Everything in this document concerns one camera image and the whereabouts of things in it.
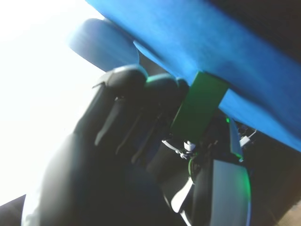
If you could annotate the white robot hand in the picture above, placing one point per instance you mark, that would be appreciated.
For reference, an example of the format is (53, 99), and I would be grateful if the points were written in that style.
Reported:
(105, 164)

